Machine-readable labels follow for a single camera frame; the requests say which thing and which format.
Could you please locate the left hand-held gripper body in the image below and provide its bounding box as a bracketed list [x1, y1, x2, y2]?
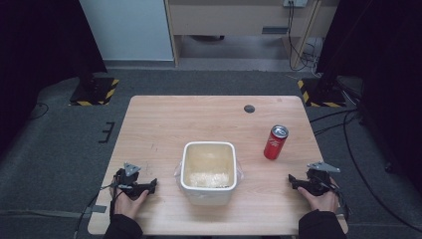
[113, 161, 151, 201]

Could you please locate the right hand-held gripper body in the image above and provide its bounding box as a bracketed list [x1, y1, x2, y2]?
[297, 160, 341, 197]

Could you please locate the person's right hand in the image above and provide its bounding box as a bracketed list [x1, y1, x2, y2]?
[297, 178, 340, 214]

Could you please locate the person's left hand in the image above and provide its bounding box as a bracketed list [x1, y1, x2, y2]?
[113, 188, 150, 221]

